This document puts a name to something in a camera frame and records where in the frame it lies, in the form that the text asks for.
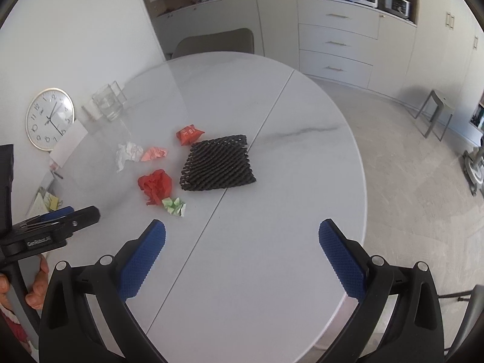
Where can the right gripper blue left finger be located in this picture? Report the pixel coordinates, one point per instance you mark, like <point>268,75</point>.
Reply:
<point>136,258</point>

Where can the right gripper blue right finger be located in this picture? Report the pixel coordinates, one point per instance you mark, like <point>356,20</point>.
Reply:
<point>347,258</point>

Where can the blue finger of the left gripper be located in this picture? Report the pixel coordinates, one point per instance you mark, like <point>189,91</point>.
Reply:
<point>56,214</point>

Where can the green white paper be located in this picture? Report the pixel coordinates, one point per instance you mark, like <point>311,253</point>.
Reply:
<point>174,206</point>

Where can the red paper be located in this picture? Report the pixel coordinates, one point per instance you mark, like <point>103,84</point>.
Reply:
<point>156,186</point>

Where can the white tissue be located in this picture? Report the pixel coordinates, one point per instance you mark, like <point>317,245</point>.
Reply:
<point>128,152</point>

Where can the pink paper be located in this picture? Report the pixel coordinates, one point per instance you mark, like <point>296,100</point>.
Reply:
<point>153,153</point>

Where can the black foam mesh sleeve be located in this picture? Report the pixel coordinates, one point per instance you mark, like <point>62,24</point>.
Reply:
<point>217,164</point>

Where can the orange-red wrapper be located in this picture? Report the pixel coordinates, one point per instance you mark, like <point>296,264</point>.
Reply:
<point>189,135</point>

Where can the person's left hand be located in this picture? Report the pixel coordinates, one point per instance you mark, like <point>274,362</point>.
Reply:
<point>35,298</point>

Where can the yellow sticky notes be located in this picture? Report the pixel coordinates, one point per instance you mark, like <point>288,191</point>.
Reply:
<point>51,201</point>

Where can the white box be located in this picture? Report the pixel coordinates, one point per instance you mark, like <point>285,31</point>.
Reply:
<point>66,146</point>

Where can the white ceramic mug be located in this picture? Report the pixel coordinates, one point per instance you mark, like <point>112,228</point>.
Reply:
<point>92,116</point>

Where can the clear glass container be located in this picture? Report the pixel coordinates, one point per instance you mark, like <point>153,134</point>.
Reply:
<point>110,100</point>

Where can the blue child high chair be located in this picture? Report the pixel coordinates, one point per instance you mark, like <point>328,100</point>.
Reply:
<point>473,169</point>

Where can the grey metal stool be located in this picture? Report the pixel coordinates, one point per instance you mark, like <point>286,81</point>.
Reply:
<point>443,105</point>

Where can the white drawer cabinet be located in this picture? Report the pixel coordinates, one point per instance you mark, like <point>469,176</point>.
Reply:
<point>337,41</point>

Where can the grey dining chair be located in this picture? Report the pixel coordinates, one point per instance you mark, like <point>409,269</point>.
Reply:
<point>239,41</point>

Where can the silver toaster oven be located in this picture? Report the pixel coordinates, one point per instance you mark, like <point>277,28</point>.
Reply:
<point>400,8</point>

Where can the white round wall clock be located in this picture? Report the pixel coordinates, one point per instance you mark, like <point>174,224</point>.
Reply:
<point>50,114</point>

